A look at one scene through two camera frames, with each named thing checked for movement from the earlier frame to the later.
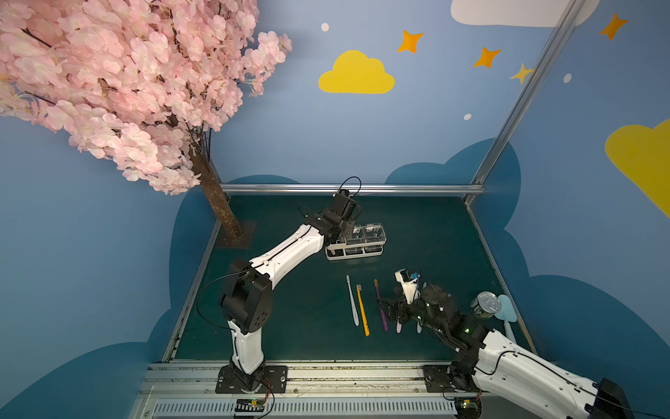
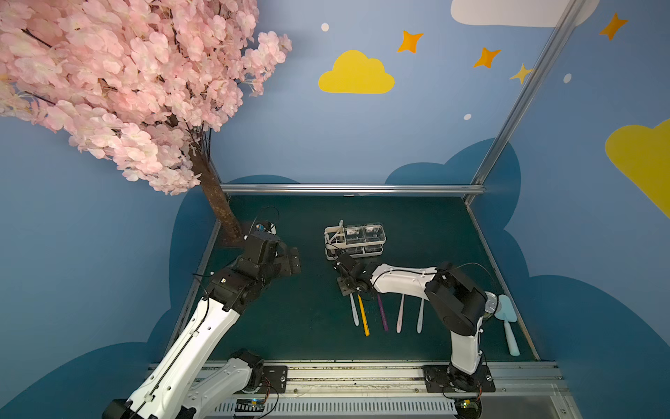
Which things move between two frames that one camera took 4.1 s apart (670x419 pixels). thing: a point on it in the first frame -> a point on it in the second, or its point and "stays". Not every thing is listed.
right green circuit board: [468, 408] stays
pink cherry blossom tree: [143, 85] stays
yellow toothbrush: [363, 310] stays
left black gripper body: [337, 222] -> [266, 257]
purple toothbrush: [383, 316] stays
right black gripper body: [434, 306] -> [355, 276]
